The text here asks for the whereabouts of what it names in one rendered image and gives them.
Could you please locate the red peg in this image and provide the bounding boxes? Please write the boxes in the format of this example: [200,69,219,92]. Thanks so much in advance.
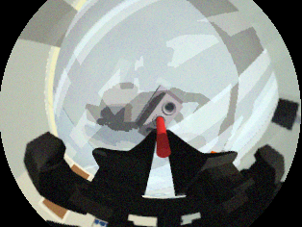
[156,117,170,159]

